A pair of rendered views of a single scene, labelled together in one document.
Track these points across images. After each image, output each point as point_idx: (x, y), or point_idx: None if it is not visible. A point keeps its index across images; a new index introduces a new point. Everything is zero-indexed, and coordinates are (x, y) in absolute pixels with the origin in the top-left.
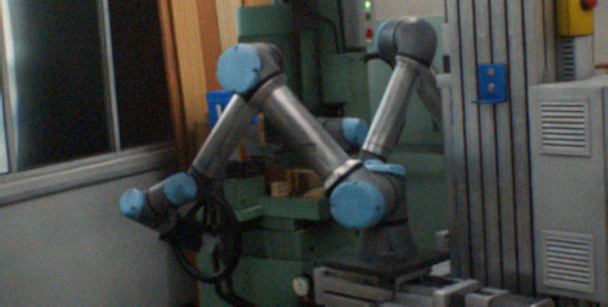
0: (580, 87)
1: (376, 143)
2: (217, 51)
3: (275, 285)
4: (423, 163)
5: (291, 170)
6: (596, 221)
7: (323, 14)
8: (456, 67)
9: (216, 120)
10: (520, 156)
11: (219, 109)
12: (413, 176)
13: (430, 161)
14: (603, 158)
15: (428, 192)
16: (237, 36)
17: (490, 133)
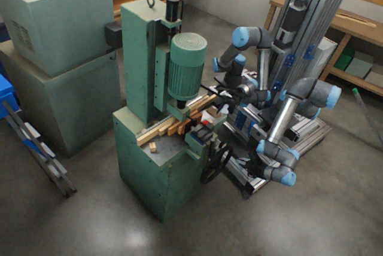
0: (332, 46)
1: (267, 85)
2: None
3: None
4: (96, 63)
5: None
6: (316, 76)
7: (177, 27)
8: (302, 49)
9: (2, 112)
10: (303, 68)
11: (6, 104)
12: (93, 70)
13: (100, 60)
14: (325, 61)
15: (99, 73)
16: (188, 67)
17: (300, 65)
